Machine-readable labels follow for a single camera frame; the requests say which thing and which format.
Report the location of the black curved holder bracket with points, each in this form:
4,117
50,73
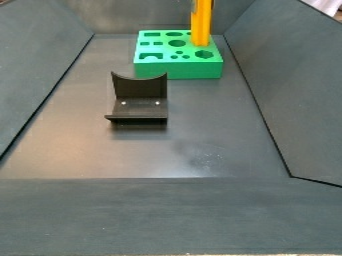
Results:
141,98

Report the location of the green shape-sorting board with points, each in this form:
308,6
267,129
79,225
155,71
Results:
165,51

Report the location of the orange star-shaped peg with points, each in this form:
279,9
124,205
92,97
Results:
201,21

